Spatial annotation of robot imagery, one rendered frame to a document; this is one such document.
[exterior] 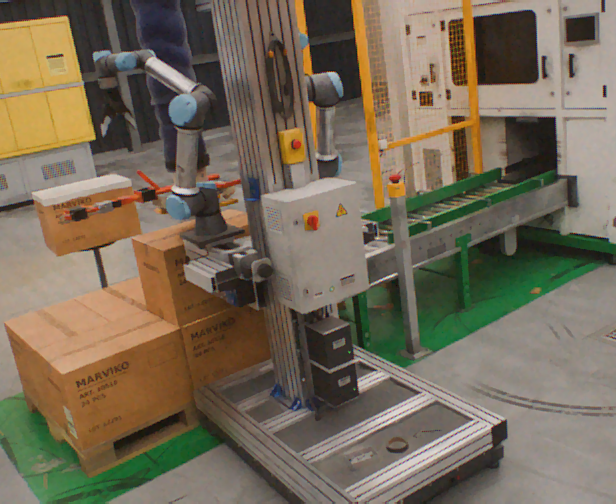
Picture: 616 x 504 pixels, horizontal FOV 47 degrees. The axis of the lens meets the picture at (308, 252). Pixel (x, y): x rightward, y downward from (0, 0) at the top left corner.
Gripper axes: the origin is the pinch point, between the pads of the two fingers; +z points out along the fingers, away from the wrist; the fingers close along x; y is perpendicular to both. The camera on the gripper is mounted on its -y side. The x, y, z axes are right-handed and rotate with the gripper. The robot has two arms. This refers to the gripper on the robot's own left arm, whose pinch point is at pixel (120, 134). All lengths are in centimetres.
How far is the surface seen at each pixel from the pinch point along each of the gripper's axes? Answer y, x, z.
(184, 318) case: 7, -13, 94
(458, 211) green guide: 17, -208, 91
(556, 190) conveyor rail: 13, -296, 98
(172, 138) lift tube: 20.9, -31.0, 9.0
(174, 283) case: 7, -12, 75
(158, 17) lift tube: 17, -34, -47
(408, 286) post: -18, -134, 110
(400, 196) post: -18, -135, 59
